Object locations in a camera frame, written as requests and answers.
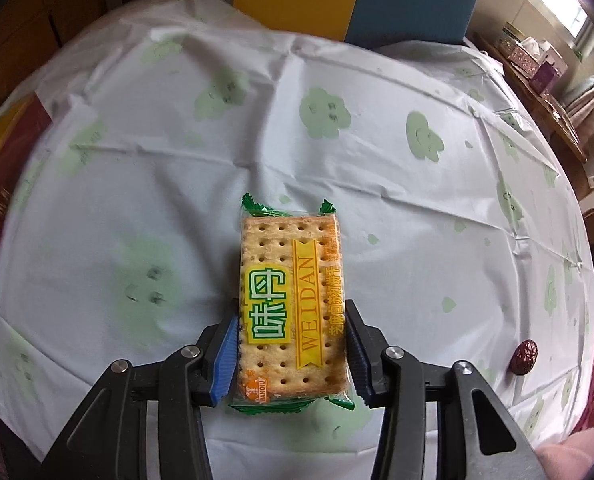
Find purple box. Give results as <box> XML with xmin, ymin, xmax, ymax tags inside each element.
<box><xmin>531</xmin><ymin>62</ymin><xmax>560</xmax><ymax>97</ymax></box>

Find wooden side table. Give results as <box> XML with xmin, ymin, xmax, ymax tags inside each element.
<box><xmin>470</xmin><ymin>32</ymin><xmax>590</xmax><ymax>163</ymax></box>

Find dried red date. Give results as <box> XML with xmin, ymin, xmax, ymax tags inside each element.
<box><xmin>508</xmin><ymin>340</ymin><xmax>540</xmax><ymax>376</ymax></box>

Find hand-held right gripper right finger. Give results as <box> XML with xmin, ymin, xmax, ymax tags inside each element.
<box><xmin>343</xmin><ymin>300</ymin><xmax>548</xmax><ymax>480</ymax></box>

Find hanging floral curtain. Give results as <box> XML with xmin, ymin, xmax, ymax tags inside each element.
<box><xmin>560</xmin><ymin>72</ymin><xmax>594</xmax><ymax>133</ymax></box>

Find green cracker packet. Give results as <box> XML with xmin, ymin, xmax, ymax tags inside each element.
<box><xmin>228</xmin><ymin>192</ymin><xmax>358</xmax><ymax>413</ymax></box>

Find pink fleece cloth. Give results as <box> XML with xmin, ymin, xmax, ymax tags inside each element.
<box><xmin>534</xmin><ymin>325</ymin><xmax>594</xmax><ymax>480</ymax></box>

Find grey yellow blue sofa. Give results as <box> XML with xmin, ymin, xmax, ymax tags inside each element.
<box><xmin>234</xmin><ymin>0</ymin><xmax>484</xmax><ymax>47</ymax></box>

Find maroon gift box gold interior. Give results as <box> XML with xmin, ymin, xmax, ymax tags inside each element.
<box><xmin>0</xmin><ymin>95</ymin><xmax>54</xmax><ymax>266</ymax></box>

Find wooden cabinet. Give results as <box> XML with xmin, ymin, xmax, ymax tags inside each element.
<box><xmin>0</xmin><ymin>0</ymin><xmax>112</xmax><ymax>76</ymax></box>

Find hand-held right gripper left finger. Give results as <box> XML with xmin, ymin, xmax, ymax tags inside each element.
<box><xmin>42</xmin><ymin>312</ymin><xmax>243</xmax><ymax>480</ymax></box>

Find small white box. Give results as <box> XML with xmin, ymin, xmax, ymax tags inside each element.
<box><xmin>540</xmin><ymin>45</ymin><xmax>568</xmax><ymax>68</ymax></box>

